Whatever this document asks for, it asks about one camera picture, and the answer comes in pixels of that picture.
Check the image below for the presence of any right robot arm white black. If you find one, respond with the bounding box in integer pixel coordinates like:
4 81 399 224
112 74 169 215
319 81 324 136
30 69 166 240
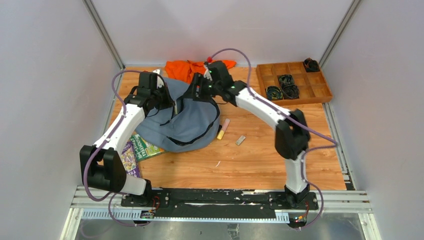
188 61 311 209

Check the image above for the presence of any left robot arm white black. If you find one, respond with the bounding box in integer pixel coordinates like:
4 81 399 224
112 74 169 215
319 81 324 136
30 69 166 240
79 71 174 207

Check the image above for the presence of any rolled dark tie middle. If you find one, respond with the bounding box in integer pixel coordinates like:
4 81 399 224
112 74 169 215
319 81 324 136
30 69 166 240
278 74 295 86

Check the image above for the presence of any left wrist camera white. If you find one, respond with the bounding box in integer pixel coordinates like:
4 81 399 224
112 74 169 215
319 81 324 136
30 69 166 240
153 68 165 89

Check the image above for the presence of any orange cloth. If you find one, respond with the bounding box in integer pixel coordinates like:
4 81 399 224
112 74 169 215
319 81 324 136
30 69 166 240
164 59 237 85

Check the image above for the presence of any rolled dark tie lower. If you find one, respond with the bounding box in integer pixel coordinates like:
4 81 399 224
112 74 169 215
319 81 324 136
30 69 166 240
281 84 300 100

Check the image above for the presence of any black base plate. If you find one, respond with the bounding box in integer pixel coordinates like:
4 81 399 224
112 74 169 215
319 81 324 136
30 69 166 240
120 188 319 220

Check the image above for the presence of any rolled dark tie corner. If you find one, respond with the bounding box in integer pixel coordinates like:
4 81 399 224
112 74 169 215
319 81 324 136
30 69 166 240
303 57 321 73

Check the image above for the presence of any purple treehouse book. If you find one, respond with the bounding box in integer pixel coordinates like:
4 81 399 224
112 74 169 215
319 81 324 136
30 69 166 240
120 141 142 178

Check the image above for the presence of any green treehouse book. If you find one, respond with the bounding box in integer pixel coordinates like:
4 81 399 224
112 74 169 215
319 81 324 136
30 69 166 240
129 134 166 163

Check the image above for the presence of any white yellow highlighter pen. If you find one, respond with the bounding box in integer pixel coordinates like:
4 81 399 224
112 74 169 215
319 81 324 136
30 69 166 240
173 101 178 115

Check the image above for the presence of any speckled grey eraser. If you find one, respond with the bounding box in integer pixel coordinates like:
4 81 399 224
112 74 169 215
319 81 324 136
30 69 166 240
235 135 246 146

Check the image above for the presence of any wooden compartment tray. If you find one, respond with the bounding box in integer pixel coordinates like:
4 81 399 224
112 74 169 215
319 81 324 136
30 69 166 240
256 58 333 106

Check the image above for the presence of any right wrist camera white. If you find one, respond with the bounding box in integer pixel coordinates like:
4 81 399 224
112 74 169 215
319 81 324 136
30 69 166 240
203 61 213 81

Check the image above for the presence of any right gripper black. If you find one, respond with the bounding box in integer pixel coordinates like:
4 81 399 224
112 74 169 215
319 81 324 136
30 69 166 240
183 72 223 103

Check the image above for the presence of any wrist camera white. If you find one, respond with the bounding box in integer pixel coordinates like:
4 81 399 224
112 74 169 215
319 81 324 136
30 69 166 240
203 61 213 81
153 68 165 89

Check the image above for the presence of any blue grey backpack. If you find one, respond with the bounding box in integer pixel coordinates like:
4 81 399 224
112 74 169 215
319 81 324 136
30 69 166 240
135 77 221 153

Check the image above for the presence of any rolled dark tie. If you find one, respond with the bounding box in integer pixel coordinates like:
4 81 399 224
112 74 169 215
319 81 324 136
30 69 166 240
281 84 300 100
278 74 295 86

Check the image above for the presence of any aluminium frame rail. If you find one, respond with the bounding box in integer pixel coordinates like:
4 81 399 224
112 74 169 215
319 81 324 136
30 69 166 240
60 186 381 240

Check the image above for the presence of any pink yellow highlighter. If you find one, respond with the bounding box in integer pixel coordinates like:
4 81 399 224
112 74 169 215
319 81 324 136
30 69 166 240
216 118 231 140

